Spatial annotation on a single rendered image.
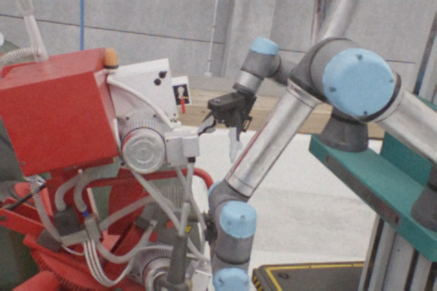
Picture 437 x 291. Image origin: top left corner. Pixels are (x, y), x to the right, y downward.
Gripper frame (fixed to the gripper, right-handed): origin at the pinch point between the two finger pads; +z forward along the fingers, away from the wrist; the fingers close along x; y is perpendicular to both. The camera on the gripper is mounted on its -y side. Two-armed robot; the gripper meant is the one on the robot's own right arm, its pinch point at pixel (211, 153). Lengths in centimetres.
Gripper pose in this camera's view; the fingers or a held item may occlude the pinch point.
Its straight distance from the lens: 175.6
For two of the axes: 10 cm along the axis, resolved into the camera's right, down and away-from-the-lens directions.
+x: -7.3, -3.8, 5.6
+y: 5.2, 2.1, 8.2
